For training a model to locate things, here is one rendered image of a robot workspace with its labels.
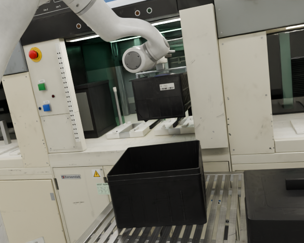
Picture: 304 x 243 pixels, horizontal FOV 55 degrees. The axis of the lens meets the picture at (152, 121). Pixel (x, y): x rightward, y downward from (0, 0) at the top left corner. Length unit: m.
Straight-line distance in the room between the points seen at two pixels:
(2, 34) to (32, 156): 0.94
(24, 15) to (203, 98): 0.67
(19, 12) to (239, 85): 0.77
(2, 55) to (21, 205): 1.15
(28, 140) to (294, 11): 1.29
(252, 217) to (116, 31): 0.65
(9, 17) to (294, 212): 0.78
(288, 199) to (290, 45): 0.97
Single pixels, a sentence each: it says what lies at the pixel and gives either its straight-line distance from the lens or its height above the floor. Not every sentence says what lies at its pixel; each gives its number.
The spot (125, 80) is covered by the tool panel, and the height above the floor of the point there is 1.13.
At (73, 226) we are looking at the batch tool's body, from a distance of 1.66.
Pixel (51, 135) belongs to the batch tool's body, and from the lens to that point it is 1.50.
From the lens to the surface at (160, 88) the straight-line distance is 1.19.
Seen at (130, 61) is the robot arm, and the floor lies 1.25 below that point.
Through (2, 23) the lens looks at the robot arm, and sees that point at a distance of 0.78.
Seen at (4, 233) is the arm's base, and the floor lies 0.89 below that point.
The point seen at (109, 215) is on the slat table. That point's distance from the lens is 1.03.
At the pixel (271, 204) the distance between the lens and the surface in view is 0.78.
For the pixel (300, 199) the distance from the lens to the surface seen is 0.80.
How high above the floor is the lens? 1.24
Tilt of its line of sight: 12 degrees down
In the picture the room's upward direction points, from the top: 9 degrees counter-clockwise
